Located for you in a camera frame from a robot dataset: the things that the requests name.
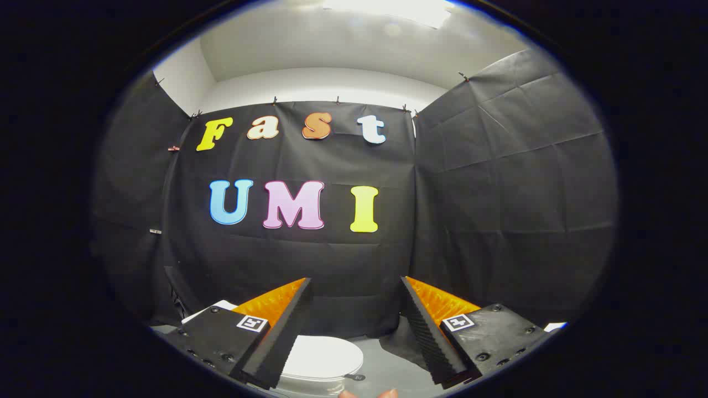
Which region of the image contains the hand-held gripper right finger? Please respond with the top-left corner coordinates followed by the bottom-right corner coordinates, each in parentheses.
top-left (400, 276), bottom-right (555, 387)

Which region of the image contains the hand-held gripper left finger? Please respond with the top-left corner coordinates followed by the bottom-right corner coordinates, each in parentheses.
top-left (165, 277), bottom-right (313, 390)

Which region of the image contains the black backdrop cloth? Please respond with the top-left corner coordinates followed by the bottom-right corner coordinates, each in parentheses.
top-left (91, 49), bottom-right (619, 365)

